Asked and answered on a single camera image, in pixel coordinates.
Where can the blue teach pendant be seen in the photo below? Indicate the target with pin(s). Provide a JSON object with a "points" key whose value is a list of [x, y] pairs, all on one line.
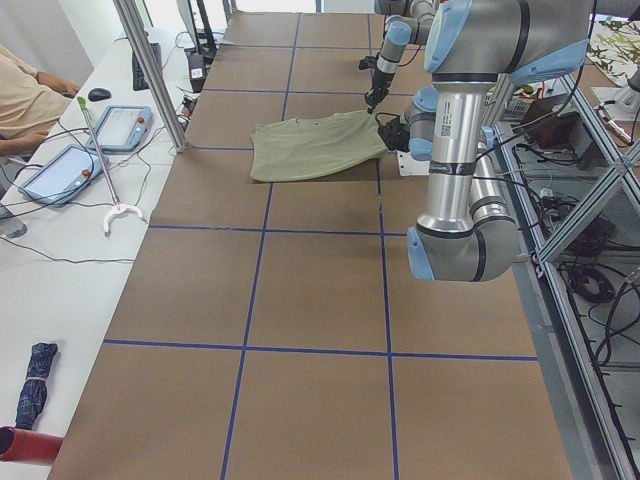
{"points": [[62, 178], [120, 128]]}

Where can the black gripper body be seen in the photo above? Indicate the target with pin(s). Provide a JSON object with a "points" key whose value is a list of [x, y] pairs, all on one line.
{"points": [[380, 81], [398, 137]]}

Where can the seated person beige shirt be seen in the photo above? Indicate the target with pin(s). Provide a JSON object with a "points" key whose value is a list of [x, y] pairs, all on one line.
{"points": [[32, 101]]}

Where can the white pedestal column base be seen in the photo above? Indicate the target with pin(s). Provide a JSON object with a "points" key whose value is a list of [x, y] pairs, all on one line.
{"points": [[408, 166]]}

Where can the near blue teach pendant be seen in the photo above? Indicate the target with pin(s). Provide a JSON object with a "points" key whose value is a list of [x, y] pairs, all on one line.
{"points": [[62, 178]]}

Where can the folded dark blue umbrella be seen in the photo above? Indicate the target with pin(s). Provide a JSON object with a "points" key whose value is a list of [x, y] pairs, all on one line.
{"points": [[34, 393]]}

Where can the aluminium frame post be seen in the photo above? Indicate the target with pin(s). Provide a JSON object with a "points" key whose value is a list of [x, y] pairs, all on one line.
{"points": [[134, 29]]}

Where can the reacher grabber stick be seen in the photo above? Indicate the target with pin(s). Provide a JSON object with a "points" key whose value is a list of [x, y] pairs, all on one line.
{"points": [[118, 209]]}

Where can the olive green long-sleeve shirt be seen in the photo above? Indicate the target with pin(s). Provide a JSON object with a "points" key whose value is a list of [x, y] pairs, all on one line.
{"points": [[301, 149]]}

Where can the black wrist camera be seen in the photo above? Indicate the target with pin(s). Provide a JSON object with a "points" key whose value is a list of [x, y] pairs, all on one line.
{"points": [[367, 62]]}

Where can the far blue teach pendant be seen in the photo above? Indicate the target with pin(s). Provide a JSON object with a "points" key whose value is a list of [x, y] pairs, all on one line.
{"points": [[120, 128]]}

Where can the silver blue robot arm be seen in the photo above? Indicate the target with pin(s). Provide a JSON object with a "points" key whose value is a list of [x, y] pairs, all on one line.
{"points": [[406, 23], [465, 232]]}

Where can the red cylinder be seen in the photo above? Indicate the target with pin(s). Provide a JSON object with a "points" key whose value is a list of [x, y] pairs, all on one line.
{"points": [[29, 447]]}

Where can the black computer mouse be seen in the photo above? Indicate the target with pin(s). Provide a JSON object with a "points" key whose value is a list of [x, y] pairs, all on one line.
{"points": [[99, 94]]}

